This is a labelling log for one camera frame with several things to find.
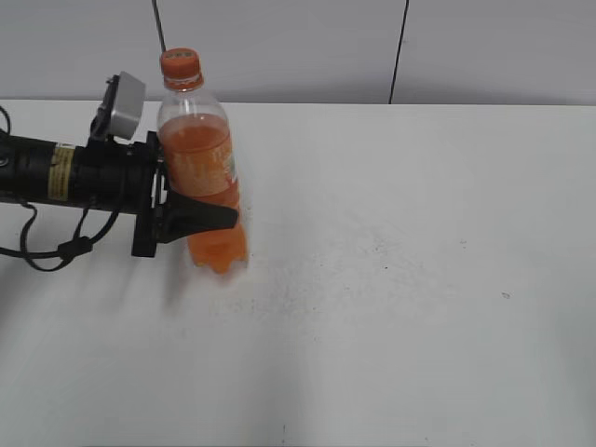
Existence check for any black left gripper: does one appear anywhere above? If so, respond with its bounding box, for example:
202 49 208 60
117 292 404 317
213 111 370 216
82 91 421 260
74 131 238 257

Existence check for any orange soda plastic bottle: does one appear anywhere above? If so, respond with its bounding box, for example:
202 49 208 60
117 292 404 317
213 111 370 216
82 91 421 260
157 74 247 274

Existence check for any orange bottle cap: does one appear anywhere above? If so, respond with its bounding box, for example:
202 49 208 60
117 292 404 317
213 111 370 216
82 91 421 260
159 47 201 79

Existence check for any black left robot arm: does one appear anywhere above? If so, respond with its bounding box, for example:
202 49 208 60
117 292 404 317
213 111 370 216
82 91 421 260
1 131 238 265

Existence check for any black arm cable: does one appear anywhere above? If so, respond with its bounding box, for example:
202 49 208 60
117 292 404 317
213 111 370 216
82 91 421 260
0 104 129 273

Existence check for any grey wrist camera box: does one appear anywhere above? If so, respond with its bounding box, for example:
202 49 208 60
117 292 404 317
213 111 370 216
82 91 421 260
92 71 146 140

